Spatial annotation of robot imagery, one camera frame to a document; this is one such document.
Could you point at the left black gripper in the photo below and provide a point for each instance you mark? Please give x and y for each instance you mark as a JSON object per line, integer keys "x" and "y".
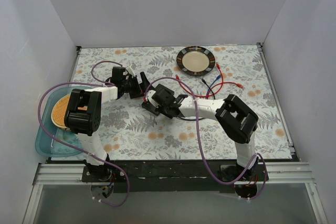
{"x": 136, "y": 87}

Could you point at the black network switch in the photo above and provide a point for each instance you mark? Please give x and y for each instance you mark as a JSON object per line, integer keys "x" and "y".
{"x": 151, "y": 108}

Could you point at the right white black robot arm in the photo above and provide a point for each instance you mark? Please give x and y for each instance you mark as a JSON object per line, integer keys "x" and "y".
{"x": 237, "y": 119}

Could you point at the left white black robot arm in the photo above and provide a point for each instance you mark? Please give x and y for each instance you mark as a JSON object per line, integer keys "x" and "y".
{"x": 83, "y": 114}

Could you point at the dark rimmed beige plate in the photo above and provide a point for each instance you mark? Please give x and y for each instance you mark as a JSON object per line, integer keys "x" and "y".
{"x": 196, "y": 60}

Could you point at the floral tablecloth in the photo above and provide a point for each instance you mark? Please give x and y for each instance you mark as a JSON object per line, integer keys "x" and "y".
{"x": 128, "y": 131}

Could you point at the orange woven round plate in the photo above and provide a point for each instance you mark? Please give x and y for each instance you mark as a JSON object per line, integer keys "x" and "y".
{"x": 59, "y": 111}

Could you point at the teal plastic tray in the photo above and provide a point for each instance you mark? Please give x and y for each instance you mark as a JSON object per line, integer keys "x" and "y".
{"x": 47, "y": 146}

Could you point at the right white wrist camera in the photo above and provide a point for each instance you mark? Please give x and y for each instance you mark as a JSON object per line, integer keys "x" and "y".
{"x": 149, "y": 96}

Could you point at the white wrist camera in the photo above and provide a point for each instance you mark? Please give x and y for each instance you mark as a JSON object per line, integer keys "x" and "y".
{"x": 130, "y": 71}
{"x": 149, "y": 96}

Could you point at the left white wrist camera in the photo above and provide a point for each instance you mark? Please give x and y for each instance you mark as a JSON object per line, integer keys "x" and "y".
{"x": 130, "y": 71}

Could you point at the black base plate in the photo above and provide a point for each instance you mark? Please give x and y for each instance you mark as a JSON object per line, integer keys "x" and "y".
{"x": 173, "y": 175}

